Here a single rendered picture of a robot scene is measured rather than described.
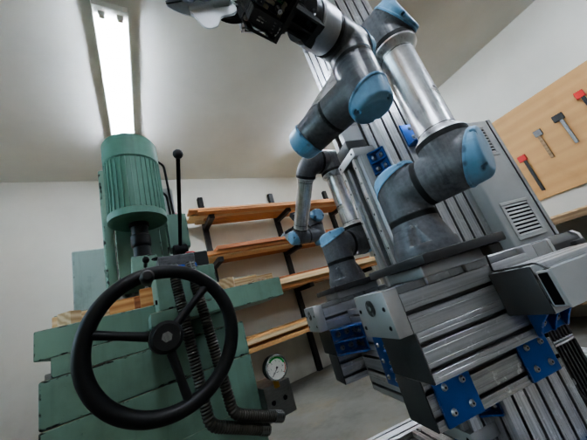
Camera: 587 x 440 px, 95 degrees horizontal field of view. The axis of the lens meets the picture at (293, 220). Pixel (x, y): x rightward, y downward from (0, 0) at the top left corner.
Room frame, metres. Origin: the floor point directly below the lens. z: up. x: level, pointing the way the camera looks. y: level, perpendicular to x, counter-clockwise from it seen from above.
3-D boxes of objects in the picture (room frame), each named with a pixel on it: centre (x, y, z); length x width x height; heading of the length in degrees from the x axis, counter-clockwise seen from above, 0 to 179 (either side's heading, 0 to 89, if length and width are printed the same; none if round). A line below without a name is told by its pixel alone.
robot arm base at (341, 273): (1.15, -0.14, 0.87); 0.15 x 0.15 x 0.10
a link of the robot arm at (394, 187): (0.67, -0.29, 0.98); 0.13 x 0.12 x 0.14; 43
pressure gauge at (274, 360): (0.80, 0.17, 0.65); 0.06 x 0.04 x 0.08; 125
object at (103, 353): (0.78, 0.47, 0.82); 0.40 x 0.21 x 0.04; 125
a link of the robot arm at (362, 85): (0.41, -0.18, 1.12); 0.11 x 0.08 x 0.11; 43
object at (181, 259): (0.71, 0.33, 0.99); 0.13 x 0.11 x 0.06; 125
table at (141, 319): (0.78, 0.38, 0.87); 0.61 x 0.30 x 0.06; 125
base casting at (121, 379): (0.92, 0.57, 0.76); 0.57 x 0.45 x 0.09; 35
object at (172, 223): (1.09, 0.50, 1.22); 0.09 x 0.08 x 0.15; 35
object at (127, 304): (0.81, 0.46, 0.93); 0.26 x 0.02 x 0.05; 125
